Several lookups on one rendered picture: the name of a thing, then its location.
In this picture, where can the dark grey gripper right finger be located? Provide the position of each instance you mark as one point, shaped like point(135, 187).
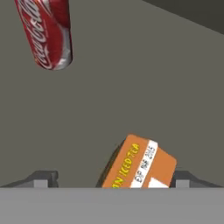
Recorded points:
point(186, 177)

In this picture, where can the orange boxed drink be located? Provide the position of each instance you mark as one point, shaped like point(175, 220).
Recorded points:
point(140, 164)

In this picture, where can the red soda can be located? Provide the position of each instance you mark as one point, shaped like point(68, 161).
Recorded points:
point(48, 32)

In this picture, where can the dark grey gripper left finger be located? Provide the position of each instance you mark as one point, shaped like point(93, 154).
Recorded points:
point(43, 177)

